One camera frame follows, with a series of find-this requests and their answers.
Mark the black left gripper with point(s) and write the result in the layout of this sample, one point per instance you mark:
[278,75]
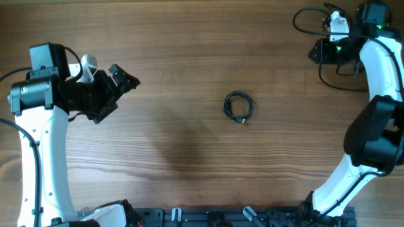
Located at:
[112,93]

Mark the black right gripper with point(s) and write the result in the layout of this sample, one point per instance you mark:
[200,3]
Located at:
[322,51]

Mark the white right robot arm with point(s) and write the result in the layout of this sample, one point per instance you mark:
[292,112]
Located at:
[373,143]

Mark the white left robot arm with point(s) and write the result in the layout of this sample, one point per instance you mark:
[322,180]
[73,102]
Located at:
[52,95]

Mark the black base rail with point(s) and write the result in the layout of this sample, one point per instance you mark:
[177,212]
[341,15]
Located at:
[280,216]

